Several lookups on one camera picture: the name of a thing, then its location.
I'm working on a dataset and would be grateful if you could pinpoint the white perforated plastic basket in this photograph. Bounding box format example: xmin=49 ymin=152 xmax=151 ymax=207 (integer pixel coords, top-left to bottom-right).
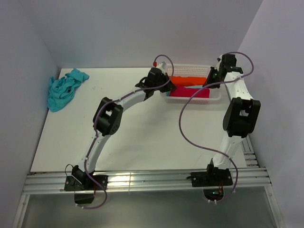
xmin=159 ymin=63 xmax=222 ymax=105

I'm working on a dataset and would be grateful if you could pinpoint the crimson red t shirt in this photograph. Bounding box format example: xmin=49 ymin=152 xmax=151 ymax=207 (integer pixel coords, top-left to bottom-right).
xmin=169 ymin=86 xmax=210 ymax=98

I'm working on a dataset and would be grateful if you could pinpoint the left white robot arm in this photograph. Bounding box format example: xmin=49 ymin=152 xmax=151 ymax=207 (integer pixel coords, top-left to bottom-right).
xmin=71 ymin=62 xmax=176 ymax=190

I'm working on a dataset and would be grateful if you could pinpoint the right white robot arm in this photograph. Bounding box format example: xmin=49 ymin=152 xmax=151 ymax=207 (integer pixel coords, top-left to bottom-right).
xmin=205 ymin=52 xmax=261 ymax=170

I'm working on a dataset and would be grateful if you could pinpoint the rolled orange t shirt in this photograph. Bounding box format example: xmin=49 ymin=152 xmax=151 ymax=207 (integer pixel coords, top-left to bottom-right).
xmin=171 ymin=76 xmax=207 ymax=86

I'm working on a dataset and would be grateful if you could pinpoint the rolled teal t shirt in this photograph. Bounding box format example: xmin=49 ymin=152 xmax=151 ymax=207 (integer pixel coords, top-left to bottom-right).
xmin=188 ymin=85 xmax=203 ymax=90

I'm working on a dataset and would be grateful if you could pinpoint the crumpled teal t shirt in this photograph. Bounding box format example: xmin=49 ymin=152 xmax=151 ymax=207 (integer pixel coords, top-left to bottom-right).
xmin=47 ymin=68 xmax=90 ymax=112

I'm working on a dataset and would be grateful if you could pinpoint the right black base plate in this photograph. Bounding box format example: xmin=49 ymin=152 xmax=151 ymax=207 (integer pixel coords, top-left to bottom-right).
xmin=186 ymin=169 xmax=233 ymax=187

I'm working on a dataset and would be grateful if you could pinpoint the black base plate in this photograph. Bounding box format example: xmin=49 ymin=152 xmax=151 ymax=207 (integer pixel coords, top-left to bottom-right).
xmin=186 ymin=169 xmax=233 ymax=187
xmin=64 ymin=175 xmax=108 ymax=191

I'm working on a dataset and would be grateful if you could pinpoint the aluminium mounting rail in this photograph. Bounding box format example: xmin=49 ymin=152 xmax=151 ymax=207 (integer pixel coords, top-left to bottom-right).
xmin=22 ymin=91 xmax=273 ymax=195

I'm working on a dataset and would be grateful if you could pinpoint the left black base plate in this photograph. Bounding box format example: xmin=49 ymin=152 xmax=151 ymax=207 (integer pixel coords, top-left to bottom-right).
xmin=64 ymin=175 xmax=108 ymax=191

